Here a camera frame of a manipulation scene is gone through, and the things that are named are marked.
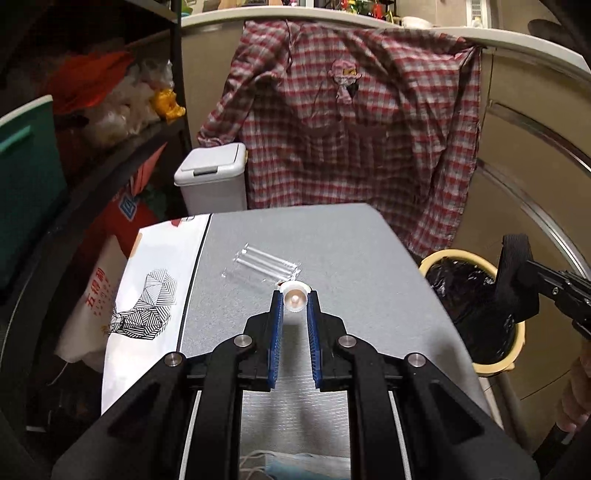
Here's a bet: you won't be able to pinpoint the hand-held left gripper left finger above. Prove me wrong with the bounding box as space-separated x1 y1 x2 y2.
51 290 284 480

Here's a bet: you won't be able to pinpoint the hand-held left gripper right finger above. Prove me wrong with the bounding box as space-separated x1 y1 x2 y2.
307 290 541 480

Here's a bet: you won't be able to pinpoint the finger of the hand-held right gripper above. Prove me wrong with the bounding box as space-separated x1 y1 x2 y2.
495 234 591 340

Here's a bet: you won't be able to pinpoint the white round plastic cap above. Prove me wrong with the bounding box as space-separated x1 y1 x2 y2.
281 281 309 313

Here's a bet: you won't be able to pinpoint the yellow round trash bin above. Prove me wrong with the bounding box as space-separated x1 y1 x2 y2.
418 249 527 377

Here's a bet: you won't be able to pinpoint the black trash bag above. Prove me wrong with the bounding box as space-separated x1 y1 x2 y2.
425 257 517 365

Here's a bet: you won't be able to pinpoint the person's right hand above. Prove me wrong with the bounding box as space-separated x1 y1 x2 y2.
555 355 591 435

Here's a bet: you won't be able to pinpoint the clear plastic tube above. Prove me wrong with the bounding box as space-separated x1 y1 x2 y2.
222 242 303 283

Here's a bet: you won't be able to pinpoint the blue face mask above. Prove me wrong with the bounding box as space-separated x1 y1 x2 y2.
239 451 352 480

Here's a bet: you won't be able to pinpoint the white sheet with geometric print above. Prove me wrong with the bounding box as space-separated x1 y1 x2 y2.
100 213 212 414

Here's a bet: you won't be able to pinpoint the white lidded waste bin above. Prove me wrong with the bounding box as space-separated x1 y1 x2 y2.
174 142 247 217

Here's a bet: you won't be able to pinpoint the red plaid shirt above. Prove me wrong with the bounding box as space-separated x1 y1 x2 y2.
198 19 483 259

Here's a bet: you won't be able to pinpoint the white sack with red print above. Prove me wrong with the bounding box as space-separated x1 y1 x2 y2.
55 235 130 372

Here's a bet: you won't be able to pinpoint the orange bag with blue print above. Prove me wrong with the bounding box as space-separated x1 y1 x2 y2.
81 143 169 278

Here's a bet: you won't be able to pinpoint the yellow toy figure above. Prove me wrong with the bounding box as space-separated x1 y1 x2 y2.
152 88 186 121

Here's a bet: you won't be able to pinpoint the clear plastic bags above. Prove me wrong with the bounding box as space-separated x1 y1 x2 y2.
83 60 176 148

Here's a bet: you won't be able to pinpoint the green storage box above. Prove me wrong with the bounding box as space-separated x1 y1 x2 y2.
0 95 70 291

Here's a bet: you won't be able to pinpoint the black shelf rack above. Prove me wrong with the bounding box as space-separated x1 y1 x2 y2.
28 0 195 296

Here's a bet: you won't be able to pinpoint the row of colourful toys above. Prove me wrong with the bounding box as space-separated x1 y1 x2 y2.
318 0 398 21

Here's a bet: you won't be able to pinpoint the red plastic bag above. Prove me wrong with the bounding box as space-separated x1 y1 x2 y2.
46 51 134 114

